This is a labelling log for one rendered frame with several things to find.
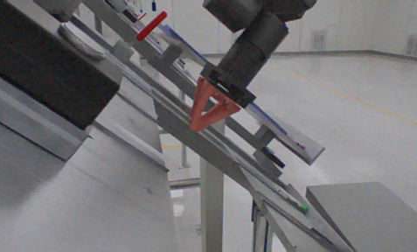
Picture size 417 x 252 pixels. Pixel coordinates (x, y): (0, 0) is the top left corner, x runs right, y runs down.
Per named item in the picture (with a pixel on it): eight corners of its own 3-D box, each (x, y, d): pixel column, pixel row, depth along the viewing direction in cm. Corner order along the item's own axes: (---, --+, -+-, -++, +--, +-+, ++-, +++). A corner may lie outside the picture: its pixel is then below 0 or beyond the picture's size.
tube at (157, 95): (299, 209, 59) (302, 205, 59) (302, 213, 58) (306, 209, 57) (72, 32, 39) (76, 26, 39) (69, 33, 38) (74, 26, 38)
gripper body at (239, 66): (216, 81, 40) (250, 37, 39) (200, 69, 49) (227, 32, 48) (250, 108, 42) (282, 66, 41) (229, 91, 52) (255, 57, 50)
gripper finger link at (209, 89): (177, 123, 43) (217, 71, 41) (171, 108, 49) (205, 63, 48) (212, 146, 45) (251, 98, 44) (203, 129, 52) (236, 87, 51)
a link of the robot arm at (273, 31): (300, 30, 42) (281, 27, 47) (267, -4, 39) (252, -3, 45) (269, 68, 43) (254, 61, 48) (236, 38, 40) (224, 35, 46)
